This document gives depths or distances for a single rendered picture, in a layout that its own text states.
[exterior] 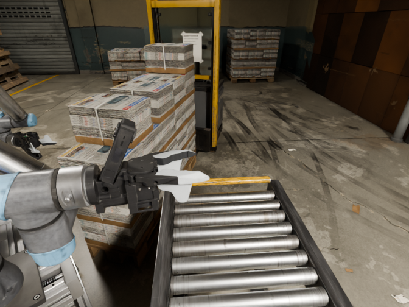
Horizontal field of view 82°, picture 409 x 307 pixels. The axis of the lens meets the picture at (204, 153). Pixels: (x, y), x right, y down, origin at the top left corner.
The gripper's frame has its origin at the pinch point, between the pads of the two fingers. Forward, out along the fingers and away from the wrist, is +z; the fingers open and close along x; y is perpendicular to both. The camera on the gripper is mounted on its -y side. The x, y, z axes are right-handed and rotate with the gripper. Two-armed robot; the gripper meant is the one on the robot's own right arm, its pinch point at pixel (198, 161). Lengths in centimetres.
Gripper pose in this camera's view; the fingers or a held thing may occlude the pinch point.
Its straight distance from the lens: 46.3
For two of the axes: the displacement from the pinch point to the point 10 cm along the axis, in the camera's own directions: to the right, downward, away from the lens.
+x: 2.5, 3.7, -9.0
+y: 0.2, 9.2, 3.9
